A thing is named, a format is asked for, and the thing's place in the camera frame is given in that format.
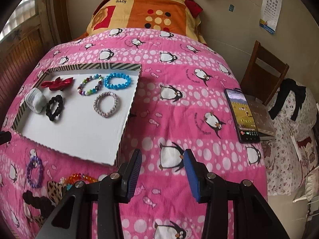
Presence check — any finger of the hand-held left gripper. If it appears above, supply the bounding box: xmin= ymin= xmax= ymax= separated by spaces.
xmin=0 ymin=131 xmax=12 ymax=145

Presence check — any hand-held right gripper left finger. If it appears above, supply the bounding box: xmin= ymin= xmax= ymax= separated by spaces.
xmin=37 ymin=149 xmax=143 ymax=239

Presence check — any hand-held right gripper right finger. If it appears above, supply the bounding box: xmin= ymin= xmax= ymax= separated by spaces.
xmin=183 ymin=149 xmax=291 ymax=239

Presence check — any white hair scrunchie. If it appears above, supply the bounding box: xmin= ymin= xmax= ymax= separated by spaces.
xmin=26 ymin=88 xmax=47 ymax=112

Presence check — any black hair scrunchie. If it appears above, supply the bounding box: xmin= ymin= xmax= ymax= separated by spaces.
xmin=45 ymin=95 xmax=64 ymax=122

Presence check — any striped cardboard box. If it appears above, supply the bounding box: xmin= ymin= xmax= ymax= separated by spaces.
xmin=11 ymin=63 xmax=142 ymax=167

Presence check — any red ribbon hair bow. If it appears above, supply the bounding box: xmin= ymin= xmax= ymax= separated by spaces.
xmin=41 ymin=77 xmax=75 ymax=91

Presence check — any silver pink woven bracelet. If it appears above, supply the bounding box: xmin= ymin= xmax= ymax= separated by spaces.
xmin=93 ymin=92 xmax=119 ymax=119

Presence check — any blue bead bracelet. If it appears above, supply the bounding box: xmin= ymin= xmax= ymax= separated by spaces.
xmin=104 ymin=73 xmax=132 ymax=90

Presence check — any multicolour bead bracelet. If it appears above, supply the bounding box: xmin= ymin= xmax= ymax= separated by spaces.
xmin=77 ymin=74 xmax=104 ymax=97

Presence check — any dark brown scrunchie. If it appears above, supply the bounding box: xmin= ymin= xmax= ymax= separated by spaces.
xmin=22 ymin=190 xmax=56 ymax=221

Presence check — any pink penguin blanket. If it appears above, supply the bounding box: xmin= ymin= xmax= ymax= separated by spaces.
xmin=0 ymin=27 xmax=268 ymax=239

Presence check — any leopard print scrunchie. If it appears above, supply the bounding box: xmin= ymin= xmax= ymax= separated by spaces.
xmin=32 ymin=180 xmax=68 ymax=228

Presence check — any black smartphone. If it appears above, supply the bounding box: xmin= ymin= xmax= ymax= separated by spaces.
xmin=224 ymin=88 xmax=261 ymax=144

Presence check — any wooden door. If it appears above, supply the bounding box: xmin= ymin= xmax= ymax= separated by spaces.
xmin=0 ymin=21 xmax=49 ymax=86

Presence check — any floral bedding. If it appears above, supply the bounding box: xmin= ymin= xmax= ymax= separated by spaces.
xmin=261 ymin=80 xmax=319 ymax=198

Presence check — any book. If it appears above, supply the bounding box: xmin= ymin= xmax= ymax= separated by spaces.
xmin=245 ymin=97 xmax=277 ymax=137

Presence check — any black garment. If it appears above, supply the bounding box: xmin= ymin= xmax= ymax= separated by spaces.
xmin=269 ymin=78 xmax=307 ymax=121

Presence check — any wooden chair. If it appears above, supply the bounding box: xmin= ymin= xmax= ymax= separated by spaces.
xmin=240 ymin=40 xmax=290 ymax=105

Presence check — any orange floral blanket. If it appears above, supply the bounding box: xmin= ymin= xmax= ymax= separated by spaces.
xmin=75 ymin=0 xmax=207 ymax=46

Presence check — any purple bead bracelet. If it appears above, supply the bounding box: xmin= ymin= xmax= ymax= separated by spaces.
xmin=26 ymin=156 xmax=44 ymax=189

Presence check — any orange bead bracelet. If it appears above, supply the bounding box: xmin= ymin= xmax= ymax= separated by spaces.
xmin=61 ymin=173 xmax=99 ymax=192

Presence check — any wall chart poster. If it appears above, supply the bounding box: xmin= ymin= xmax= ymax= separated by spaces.
xmin=259 ymin=0 xmax=285 ymax=33

